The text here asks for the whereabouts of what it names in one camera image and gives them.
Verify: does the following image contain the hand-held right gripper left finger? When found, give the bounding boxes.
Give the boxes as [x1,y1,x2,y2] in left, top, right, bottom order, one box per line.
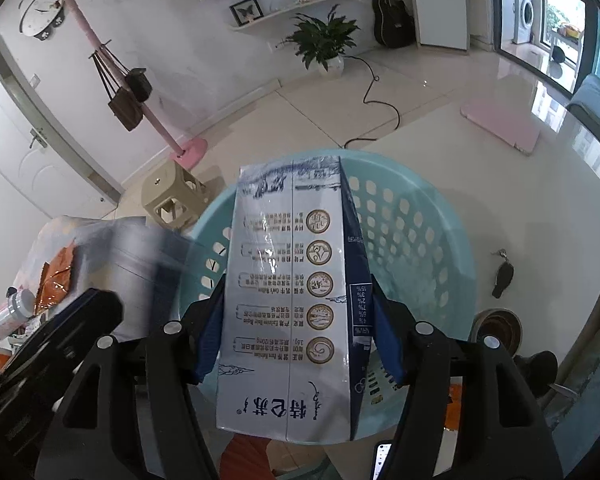
[34,272,231,480]

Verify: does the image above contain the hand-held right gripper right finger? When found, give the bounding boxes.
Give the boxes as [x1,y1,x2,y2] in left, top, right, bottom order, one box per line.
[367,272,566,480]

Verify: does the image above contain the white and blue milk carton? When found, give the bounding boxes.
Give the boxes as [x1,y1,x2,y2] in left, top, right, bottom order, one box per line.
[215,156,383,445]

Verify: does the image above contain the light blue plastic basket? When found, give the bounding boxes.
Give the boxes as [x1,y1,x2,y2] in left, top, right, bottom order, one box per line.
[180,147,478,441]

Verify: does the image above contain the dark shoulder bag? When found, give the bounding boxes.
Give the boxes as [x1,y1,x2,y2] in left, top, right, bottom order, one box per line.
[125,67,153,102]

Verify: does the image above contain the orange foil snack wrapper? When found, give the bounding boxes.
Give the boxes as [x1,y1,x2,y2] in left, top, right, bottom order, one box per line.
[35,242,78,316]

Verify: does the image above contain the white plastic bottle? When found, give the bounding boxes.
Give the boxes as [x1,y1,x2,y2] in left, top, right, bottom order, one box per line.
[0,287,35,341]

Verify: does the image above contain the printed blanket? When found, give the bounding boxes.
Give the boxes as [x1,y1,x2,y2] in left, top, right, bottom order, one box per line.
[0,215,201,361]

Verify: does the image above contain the round brown bowl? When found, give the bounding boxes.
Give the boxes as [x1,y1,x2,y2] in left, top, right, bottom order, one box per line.
[470,309,523,358]

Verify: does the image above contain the orange patterned floor mat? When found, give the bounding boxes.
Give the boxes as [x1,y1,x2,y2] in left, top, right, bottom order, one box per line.
[220,432,273,480]

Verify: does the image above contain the black car key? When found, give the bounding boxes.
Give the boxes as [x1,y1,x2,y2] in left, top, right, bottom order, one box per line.
[491,249,515,299]

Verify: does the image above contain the black object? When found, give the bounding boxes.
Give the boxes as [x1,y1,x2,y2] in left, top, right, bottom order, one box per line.
[515,351,558,401]

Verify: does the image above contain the white door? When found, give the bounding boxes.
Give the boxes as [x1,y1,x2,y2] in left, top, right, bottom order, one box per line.
[0,30,123,221]

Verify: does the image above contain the beige plastic stool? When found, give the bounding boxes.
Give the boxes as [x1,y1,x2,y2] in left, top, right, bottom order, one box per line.
[141,164,206,233]

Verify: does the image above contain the brown tote bag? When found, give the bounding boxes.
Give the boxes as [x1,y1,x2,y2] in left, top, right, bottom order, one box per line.
[91,52,143,132]

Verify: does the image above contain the pink coat rack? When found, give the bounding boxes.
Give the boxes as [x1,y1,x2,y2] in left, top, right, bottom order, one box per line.
[47,0,208,168]

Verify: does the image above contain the pink floor mat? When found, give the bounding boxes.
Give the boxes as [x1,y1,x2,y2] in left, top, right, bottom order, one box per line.
[460,99,543,157]

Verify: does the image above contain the potted green plant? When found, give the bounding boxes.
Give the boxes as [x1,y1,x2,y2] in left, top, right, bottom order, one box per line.
[280,4,361,78]

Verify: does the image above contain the black guitar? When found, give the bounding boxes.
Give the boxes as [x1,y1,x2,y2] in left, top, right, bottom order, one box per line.
[372,0,415,50]

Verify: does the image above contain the grey blue sofa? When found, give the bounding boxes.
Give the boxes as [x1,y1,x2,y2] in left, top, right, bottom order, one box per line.
[565,74,600,161]

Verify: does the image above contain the framed butterfly picture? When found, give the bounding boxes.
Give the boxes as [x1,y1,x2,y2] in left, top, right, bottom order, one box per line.
[229,0,265,27]

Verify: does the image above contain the white standing air conditioner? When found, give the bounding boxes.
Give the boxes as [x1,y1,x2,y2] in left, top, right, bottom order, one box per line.
[405,0,471,52]

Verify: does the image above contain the white washing machine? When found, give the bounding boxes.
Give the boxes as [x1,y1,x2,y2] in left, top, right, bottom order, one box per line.
[511,0,536,45]

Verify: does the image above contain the glass sliding door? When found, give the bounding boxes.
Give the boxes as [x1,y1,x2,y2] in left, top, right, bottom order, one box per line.
[535,0,600,96]

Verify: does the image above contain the black floor cable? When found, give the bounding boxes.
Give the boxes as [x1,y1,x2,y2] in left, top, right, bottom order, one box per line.
[342,55,401,148]

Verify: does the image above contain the round wall clock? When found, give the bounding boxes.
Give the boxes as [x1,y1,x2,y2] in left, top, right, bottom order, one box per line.
[19,0,68,41]

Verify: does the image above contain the white wall shelf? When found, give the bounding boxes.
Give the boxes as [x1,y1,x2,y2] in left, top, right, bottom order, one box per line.
[227,0,361,36]

